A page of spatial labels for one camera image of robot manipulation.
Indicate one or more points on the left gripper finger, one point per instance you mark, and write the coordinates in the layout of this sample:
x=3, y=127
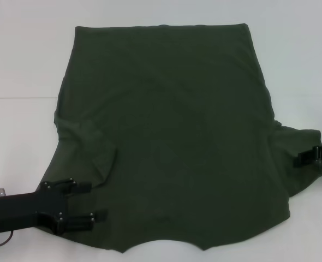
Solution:
x=76, y=222
x=79, y=187

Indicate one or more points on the dark green t-shirt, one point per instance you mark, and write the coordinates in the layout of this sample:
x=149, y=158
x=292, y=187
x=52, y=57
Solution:
x=172, y=122

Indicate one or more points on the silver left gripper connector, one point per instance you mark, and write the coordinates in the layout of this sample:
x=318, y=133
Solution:
x=2, y=191

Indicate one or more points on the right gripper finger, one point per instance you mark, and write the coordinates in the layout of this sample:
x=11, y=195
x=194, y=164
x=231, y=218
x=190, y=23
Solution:
x=308, y=157

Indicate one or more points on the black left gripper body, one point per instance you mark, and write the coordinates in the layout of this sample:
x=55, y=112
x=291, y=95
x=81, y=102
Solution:
x=21, y=210

